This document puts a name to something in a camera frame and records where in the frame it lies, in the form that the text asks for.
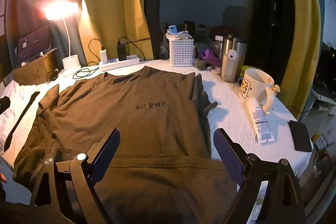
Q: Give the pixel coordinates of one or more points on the black tablet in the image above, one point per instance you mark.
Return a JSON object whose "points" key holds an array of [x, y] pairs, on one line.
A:
{"points": [[32, 43]]}

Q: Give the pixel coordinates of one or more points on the white power strip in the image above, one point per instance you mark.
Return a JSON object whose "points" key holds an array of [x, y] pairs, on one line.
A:
{"points": [[118, 64]]}

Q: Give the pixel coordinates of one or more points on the brown cardboard box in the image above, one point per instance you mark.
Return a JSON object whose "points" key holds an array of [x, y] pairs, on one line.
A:
{"points": [[34, 70]]}

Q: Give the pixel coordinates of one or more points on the olive green printed t-shirt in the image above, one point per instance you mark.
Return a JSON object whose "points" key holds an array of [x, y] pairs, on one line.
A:
{"points": [[147, 87]]}

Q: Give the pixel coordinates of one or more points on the white cloth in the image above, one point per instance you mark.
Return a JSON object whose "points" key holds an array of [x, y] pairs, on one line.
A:
{"points": [[15, 92]]}

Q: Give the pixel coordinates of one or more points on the black earphones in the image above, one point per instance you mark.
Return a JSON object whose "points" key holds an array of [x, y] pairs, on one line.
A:
{"points": [[53, 74]]}

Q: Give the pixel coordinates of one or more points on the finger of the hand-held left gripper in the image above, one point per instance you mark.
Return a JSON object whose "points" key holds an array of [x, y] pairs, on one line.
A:
{"points": [[4, 104]]}

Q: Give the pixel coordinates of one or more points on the small grey-green pouch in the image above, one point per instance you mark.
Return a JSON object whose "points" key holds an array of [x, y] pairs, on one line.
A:
{"points": [[200, 64]]}

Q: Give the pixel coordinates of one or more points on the white plastic basket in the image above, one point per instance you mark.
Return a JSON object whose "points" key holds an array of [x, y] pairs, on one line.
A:
{"points": [[181, 53]]}

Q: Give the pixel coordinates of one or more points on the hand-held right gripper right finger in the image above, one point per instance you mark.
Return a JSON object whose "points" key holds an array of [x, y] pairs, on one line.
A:
{"points": [[227, 154]]}

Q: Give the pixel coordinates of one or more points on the white charger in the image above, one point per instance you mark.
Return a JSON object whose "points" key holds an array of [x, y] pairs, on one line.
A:
{"points": [[103, 56]]}

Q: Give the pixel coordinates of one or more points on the stainless steel tumbler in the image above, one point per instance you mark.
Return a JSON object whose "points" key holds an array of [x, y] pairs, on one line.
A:
{"points": [[231, 69]]}

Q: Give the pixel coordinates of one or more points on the blue and white packet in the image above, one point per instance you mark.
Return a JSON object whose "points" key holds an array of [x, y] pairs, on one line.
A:
{"points": [[172, 29]]}

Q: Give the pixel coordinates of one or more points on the purple object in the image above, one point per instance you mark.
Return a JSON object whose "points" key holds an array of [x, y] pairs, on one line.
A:
{"points": [[207, 56]]}

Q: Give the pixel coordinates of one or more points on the black charger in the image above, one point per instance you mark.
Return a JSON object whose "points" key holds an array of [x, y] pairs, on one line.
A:
{"points": [[122, 52]]}

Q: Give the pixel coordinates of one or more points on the white desk lamp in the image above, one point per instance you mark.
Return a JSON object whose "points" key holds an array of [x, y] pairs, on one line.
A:
{"points": [[71, 62]]}

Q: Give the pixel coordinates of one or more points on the white cream tube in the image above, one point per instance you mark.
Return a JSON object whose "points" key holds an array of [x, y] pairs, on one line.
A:
{"points": [[260, 121]]}

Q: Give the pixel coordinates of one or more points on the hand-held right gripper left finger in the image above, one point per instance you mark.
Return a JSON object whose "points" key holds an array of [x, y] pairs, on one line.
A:
{"points": [[109, 150]]}

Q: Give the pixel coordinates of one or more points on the yellow-green object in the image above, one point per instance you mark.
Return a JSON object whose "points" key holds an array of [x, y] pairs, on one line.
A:
{"points": [[245, 69]]}

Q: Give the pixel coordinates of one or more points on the person's left hand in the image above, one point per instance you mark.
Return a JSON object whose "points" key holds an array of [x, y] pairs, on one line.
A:
{"points": [[2, 178]]}

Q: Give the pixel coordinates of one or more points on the white printed mug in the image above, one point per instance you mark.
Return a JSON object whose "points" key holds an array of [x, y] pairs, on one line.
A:
{"points": [[253, 85]]}

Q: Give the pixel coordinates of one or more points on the glass jar with white lid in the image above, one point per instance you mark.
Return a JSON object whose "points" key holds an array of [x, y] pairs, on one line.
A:
{"points": [[218, 41]]}

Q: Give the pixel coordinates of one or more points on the white paper tag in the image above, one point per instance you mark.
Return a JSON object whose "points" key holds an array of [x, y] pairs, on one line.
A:
{"points": [[232, 54]]}

